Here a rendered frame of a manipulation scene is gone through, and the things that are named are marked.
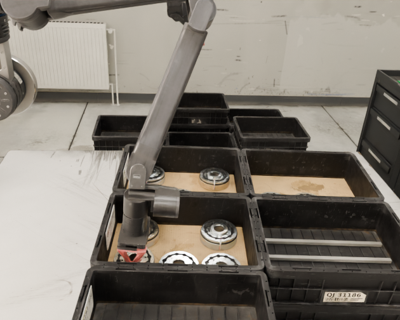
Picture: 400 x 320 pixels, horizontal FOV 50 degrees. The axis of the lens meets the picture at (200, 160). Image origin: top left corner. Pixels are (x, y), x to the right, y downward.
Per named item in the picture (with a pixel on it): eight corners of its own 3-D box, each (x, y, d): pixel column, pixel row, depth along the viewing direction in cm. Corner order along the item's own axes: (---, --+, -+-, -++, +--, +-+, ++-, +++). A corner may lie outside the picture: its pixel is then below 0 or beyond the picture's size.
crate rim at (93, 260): (89, 273, 96) (87, 265, 95) (111, 198, 122) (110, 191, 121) (264, 277, 98) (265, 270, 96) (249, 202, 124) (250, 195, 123)
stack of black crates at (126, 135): (96, 206, 247) (91, 136, 225) (103, 179, 273) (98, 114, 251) (166, 206, 250) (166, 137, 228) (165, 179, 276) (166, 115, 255)
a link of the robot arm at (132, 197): (125, 182, 98) (122, 197, 93) (155, 185, 98) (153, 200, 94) (124, 206, 101) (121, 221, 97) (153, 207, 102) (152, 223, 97)
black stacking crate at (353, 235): (260, 306, 102) (266, 271, 97) (247, 229, 128) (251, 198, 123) (421, 310, 104) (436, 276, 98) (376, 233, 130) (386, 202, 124)
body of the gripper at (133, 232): (150, 221, 107) (152, 199, 103) (145, 251, 99) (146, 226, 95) (124, 219, 107) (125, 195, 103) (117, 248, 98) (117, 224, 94)
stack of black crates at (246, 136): (233, 205, 255) (240, 138, 233) (226, 179, 281) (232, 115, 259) (298, 204, 258) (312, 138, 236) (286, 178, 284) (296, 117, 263)
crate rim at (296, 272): (264, 277, 98) (266, 270, 96) (249, 202, 124) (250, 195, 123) (435, 282, 99) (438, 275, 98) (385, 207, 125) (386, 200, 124)
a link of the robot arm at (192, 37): (192, 8, 102) (195, -7, 91) (213, 18, 102) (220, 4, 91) (124, 175, 102) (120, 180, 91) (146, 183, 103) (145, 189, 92)
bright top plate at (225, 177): (199, 183, 141) (199, 181, 141) (200, 167, 150) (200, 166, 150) (229, 185, 141) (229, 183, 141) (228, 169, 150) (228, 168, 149)
